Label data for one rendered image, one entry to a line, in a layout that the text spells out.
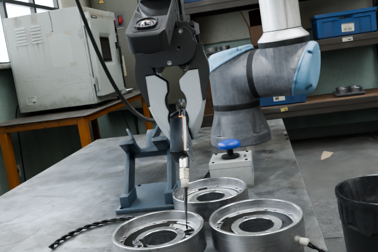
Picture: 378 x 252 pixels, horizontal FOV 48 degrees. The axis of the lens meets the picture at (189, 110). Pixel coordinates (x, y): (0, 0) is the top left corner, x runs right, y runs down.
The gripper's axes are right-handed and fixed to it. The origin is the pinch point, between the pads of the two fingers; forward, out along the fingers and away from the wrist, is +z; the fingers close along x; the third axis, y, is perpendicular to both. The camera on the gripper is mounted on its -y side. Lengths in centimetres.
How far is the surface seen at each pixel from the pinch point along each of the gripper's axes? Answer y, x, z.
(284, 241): -11.9, -11.1, 10.4
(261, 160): 30.9, -9.9, 13.4
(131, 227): -6.0, 6.7, 10.0
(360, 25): 345, -111, -13
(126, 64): 375, 115, -8
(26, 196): 22.0, 36.7, 13.2
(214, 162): 15.9, -2.0, 8.8
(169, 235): -6.9, 2.0, 11.1
